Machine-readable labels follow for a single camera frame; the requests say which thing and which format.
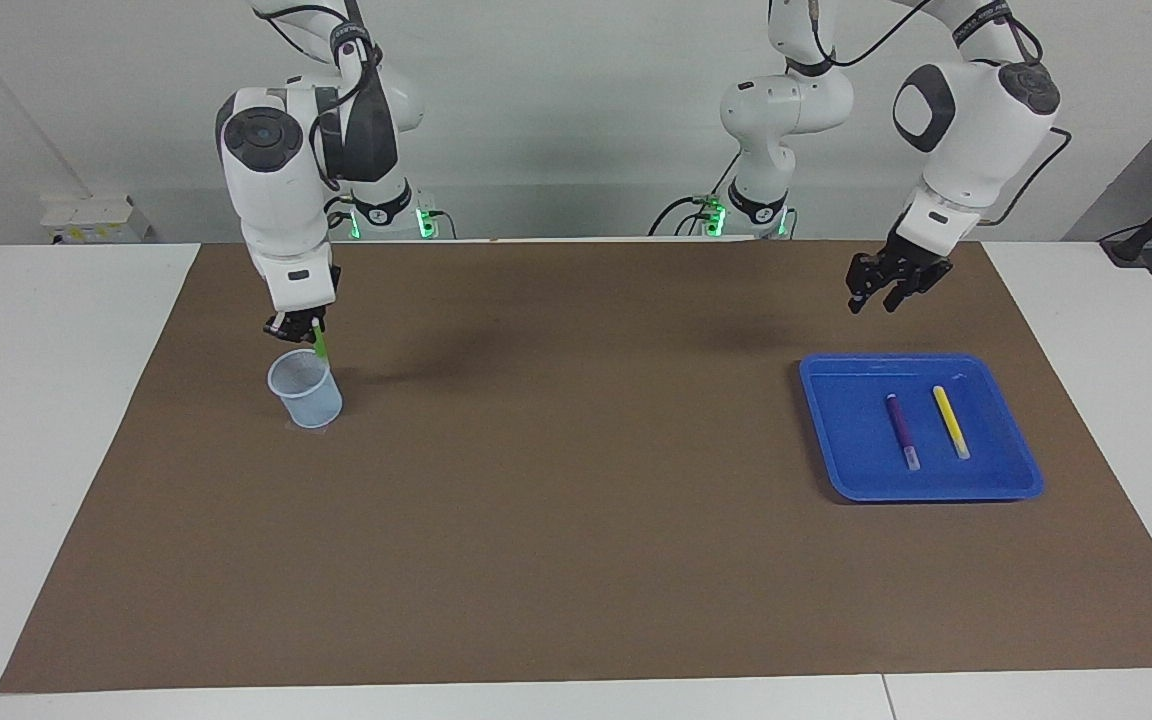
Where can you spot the green highlighter pen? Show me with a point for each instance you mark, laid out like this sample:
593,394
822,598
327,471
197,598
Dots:
322,345

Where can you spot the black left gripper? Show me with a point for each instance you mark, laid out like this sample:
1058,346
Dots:
916,260

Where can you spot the yellow highlighter pen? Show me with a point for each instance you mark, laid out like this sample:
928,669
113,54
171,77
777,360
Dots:
951,422

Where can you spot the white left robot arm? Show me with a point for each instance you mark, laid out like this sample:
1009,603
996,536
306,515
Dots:
976,130

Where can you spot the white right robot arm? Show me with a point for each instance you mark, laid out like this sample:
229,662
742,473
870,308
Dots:
281,200

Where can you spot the large brown table mat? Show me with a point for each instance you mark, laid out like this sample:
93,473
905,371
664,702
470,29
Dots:
576,500

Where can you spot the translucent plastic cup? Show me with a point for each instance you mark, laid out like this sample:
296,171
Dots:
311,405

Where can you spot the purple highlighter pen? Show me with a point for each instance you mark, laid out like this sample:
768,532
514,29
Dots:
902,432

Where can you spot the blue plastic tray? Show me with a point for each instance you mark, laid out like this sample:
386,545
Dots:
856,450

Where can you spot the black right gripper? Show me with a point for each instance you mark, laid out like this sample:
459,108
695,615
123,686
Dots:
304,316

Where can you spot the white power box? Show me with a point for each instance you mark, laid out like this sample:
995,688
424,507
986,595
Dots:
96,215

